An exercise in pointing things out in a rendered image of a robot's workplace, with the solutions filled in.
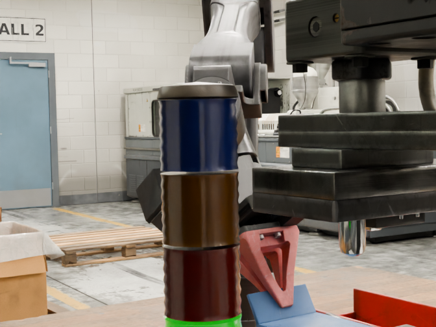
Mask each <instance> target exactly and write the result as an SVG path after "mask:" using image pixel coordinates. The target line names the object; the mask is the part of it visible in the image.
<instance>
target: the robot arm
mask: <svg viewBox="0 0 436 327"><path fill-rule="evenodd" d="M202 15H203V24H204V38H203V39H202V40H200V41H199V42H198V44H197V45H194V46H193V49H192V52H191V55H190V58H189V65H186V70H185V83H190V82H209V83H218V84H232V85H234V86H235V87H236V90H237V93H238V95H239V97H237V98H231V99H237V102H236V107H237V115H236V118H237V133H238V135H237V144H238V148H237V154H238V161H237V165H238V167H239V169H234V170H229V171H239V173H238V177H237V179H238V181H239V186H238V192H239V198H238V203H239V211H238V213H239V227H240V231H239V238H240V247H239V251H240V255H241V256H240V259H239V262H240V265H241V268H240V272H239V273H240V275H241V281H240V286H241V293H240V296H241V305H240V306H241V311H242V312H241V314H242V316H241V324H242V327H256V321H255V319H254V316H253V313H252V310H251V307H250V304H249V302H248V298H247V295H248V294H252V293H259V292H262V291H268V292H269V293H270V295H271V296H272V297H273V298H274V300H275V301H276V303H277V304H278V305H279V306H280V307H281V308H286V307H290V306H292V305H293V293H294V273H295V262H296V256H297V247H298V237H299V229H298V227H297V224H298V223H299V222H301V221H302V220H303V219H302V218H297V217H288V216H283V215H274V214H268V213H260V212H254V211H253V204H252V193H253V191H252V168H253V167H261V164H260V161H259V159H258V118H262V103H268V73H274V72H275V39H274V19H273V0H202ZM261 25H264V27H261ZM166 172H168V171H161V170H160V168H159V169H153V170H152V171H151V172H150V173H149V174H148V176H147V177H146V178H145V180H144V181H143V182H142V183H141V184H140V185H139V186H138V188H137V189H136V193H137V195H138V199H139V202H140V205H141V209H142V211H143V214H144V217H145V220H146V221H147V222H148V223H149V224H150V223H152V224H153V225H154V226H155V227H157V229H159V230H160V231H161V232H162V228H163V223H162V215H163V213H162V209H161V207H162V198H161V194H162V188H161V182H162V178H161V175H160V173H166ZM272 273H274V277H275V279H274V277H273V275H272ZM281 288H283V291H282V290H281Z"/></svg>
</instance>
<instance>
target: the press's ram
mask: <svg viewBox="0 0 436 327"><path fill-rule="evenodd" d="M391 77H392V63H391V61H390V60H389V59H387V58H369V66H368V67H352V59H346V60H334V61H333V62H332V80H334V81H337V82H339V113H336V114H293V115H279V116H278V146H279V147H301V148H293V149H292V150H291V152H292V165H281V166H270V167H253V168H252V191H253V193H252V204H253V211H254V212H260V213H268V214H274V215H283V216H288V217H297V218H302V219H311V220H316V221H326V222H331V223H339V248H340V251H341V253H343V254H344V255H346V256H359V255H361V254H362V253H364V251H365V247H366V231H375V230H381V229H382V228H384V227H390V226H400V225H405V224H415V223H423V222H425V212H436V159H433V151H436V110H424V111H401V112H386V109H385V81H386V80H390V79H391Z"/></svg>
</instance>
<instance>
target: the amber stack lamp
mask: <svg viewBox="0 0 436 327"><path fill-rule="evenodd" d="M238 173H239V171H205V172H166V173H160V175H161V178H162V182H161V188H162V194H161V198H162V207H161V209H162V213H163V215H162V223H163V228H162V234H163V240H162V243H163V244H164V245H169V246H174V247H218V246H224V245H231V244H234V243H238V242H240V238H239V231H240V227H239V213H238V211H239V203H238V198H239V192H238V186H239V181H238V179H237V177H238Z"/></svg>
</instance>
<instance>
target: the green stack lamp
mask: <svg viewBox="0 0 436 327"><path fill-rule="evenodd" d="M241 316H242V314H240V315H238V316H237V317H234V318H231V319H226V320H222V321H211V322H186V321H177V320H173V319H170V318H167V317H166V316H164V319H165V327H242V324H241Z"/></svg>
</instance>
